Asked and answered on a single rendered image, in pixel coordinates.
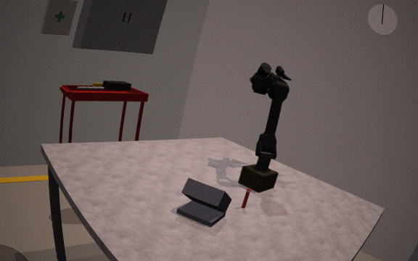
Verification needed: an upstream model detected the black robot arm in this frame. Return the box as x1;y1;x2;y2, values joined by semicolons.
250;62;290;173

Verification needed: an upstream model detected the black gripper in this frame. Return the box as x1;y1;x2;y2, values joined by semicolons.
268;66;291;99

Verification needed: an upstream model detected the dark grey square panel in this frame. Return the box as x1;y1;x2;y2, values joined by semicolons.
177;178;231;227

